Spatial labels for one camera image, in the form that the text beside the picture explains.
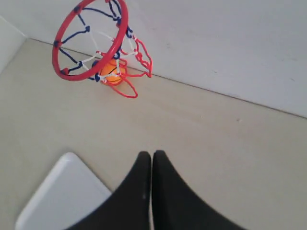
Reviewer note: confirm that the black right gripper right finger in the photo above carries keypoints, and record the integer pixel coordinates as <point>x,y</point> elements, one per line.
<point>176,206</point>

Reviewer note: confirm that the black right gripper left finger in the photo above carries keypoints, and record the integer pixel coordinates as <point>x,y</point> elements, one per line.
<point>128,206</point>

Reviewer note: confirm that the small orange basketball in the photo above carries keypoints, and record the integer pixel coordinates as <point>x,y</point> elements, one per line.
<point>111,72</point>

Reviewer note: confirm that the red mini basketball hoop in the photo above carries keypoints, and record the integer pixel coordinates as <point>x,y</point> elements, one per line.
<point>125,46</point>

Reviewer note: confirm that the white plastic tray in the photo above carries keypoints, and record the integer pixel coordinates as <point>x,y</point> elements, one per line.
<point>70,192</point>

